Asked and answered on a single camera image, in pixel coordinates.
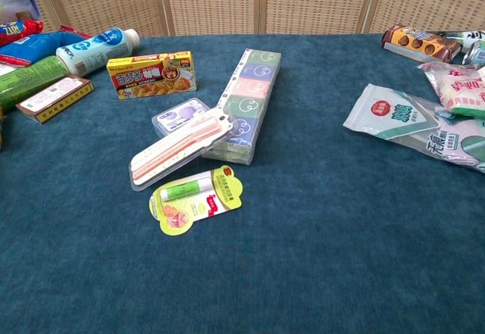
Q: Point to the green lip balm blister card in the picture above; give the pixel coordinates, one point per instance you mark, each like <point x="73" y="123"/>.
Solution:
<point x="197" y="201"/>

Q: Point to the brown gold flat box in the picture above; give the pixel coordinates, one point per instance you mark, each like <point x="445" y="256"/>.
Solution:
<point x="55" y="98"/>

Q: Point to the green cylindrical package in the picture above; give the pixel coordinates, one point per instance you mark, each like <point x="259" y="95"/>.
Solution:
<point x="28" y="80"/>

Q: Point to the pink white snack bag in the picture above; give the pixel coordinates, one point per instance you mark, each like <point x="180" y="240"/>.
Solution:
<point x="460" y="84"/>

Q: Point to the dark green white package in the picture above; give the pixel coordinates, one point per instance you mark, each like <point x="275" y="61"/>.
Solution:
<point x="468" y="36"/>

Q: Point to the red Ritz cracker package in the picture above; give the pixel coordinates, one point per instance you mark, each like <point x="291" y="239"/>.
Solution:
<point x="17" y="31"/>

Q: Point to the silver green can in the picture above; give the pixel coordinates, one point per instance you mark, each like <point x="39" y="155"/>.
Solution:
<point x="475" y="52"/>

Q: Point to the purple clear plastic case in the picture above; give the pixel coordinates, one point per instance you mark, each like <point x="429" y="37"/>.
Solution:
<point x="178" y="116"/>

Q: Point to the teal tablecloth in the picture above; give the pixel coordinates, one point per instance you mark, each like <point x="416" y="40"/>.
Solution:
<point x="242" y="235"/>

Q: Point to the brown cookie package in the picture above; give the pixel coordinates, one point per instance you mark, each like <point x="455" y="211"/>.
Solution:
<point x="418" y="43"/>

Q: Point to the white blue drink bottle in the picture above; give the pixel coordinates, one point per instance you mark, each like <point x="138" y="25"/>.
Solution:
<point x="94" y="50"/>

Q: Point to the woven rattan folding screen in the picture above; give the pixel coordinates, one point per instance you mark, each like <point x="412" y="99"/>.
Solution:
<point x="242" y="0"/>

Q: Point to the white green pouch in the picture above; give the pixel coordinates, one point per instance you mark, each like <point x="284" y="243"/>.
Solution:
<point x="409" y="122"/>

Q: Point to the blue snack bag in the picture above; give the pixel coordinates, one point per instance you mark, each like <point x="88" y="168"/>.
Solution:
<point x="36" y="46"/>

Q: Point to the multicolour tissue pack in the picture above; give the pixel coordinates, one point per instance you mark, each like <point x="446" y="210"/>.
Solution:
<point x="247" y="99"/>

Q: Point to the yellow curry box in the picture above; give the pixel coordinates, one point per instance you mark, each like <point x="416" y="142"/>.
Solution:
<point x="151" y="74"/>

